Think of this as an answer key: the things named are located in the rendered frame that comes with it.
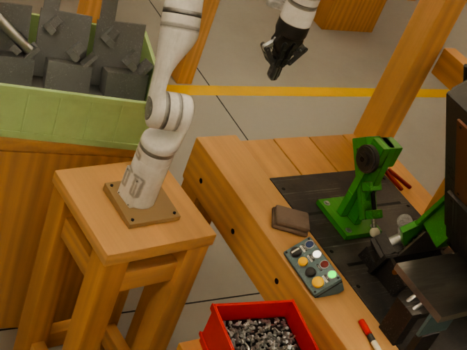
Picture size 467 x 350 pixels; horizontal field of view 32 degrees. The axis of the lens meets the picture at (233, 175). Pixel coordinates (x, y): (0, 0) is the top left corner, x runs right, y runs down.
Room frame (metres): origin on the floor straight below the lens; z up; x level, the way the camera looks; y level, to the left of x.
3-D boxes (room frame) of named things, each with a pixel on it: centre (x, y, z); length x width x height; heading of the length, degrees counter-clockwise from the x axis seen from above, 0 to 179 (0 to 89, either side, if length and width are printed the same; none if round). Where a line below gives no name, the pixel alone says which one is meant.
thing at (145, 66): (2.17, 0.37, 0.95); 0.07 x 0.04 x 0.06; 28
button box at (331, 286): (1.60, -0.27, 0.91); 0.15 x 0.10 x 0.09; 42
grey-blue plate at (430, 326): (1.48, -0.56, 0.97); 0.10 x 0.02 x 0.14; 132
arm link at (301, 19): (1.77, 0.02, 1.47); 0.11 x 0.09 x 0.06; 42
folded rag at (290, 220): (1.76, -0.18, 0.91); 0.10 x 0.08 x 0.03; 100
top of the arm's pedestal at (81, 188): (1.66, 0.21, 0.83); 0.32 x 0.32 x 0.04; 46
